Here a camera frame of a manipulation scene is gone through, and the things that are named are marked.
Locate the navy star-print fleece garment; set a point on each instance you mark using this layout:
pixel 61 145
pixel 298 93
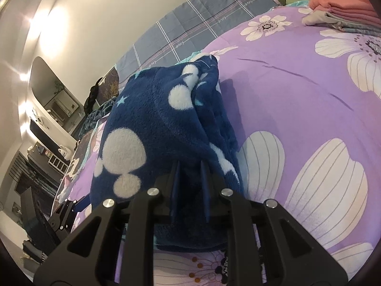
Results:
pixel 148 110

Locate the grey folded cloth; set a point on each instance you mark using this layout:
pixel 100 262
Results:
pixel 351 23

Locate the grey plaid pillow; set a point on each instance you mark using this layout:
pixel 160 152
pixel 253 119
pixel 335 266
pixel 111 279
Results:
pixel 193 20

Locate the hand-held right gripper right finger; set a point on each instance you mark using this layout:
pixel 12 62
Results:
pixel 206 193

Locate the black shelf cabinet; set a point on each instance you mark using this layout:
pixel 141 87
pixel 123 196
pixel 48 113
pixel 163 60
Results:
pixel 38 181

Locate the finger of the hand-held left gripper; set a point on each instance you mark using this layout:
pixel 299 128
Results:
pixel 65 214

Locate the dark floral pillow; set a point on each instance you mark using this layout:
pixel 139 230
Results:
pixel 108 86

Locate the black cloth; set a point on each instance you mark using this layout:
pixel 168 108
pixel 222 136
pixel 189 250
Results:
pixel 90 95

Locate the wall mirror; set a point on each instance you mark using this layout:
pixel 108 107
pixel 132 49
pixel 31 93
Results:
pixel 50 86

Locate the teal fleece blanket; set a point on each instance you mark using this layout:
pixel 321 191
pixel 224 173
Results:
pixel 95 116

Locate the white vanity table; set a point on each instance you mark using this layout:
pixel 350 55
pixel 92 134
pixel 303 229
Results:
pixel 50 134

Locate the purple floral bedsheet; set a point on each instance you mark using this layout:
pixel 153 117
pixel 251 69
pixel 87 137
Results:
pixel 297 95

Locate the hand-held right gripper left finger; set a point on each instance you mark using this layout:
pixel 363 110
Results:
pixel 175 190

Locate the brown teal patterned blanket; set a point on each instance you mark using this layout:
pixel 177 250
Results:
pixel 79 158

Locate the orange folded cloth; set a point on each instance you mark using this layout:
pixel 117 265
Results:
pixel 342 1

